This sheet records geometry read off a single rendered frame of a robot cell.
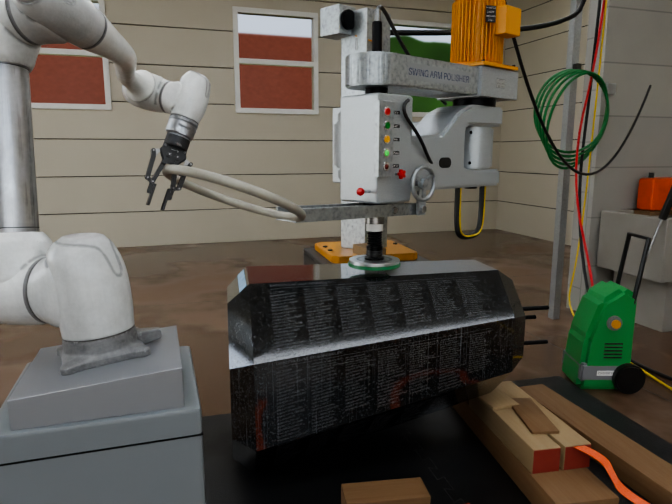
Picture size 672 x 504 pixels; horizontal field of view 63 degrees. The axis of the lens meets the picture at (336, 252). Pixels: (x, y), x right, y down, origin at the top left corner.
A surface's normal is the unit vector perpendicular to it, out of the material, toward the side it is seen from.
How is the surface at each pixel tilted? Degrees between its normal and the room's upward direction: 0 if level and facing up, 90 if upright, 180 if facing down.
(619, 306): 90
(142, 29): 90
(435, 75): 90
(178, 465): 90
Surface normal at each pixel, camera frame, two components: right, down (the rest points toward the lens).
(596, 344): -0.01, 0.18
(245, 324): -0.57, -0.39
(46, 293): -0.30, 0.17
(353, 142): -0.76, 0.11
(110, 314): 0.75, 0.10
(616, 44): 0.31, 0.17
